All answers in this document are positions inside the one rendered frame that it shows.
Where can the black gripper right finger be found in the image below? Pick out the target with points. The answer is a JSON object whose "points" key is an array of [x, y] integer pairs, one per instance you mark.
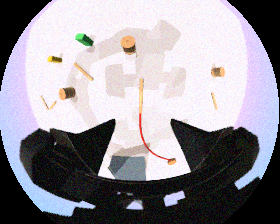
{"points": [[196, 144]]}

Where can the round orange-tan wooden button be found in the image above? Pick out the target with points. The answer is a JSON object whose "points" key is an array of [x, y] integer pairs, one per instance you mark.
{"points": [[173, 160]]}

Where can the yellow cylinder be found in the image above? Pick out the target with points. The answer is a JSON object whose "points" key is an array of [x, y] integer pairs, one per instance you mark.
{"points": [[54, 59]]}

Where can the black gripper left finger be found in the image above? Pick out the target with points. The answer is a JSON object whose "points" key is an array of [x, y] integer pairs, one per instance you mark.
{"points": [[90, 146]]}

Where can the small green block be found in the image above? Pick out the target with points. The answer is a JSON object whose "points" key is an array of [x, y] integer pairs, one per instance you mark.
{"points": [[82, 38]]}

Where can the red string with wooden stick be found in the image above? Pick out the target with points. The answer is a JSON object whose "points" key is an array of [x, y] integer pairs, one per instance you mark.
{"points": [[141, 81]]}

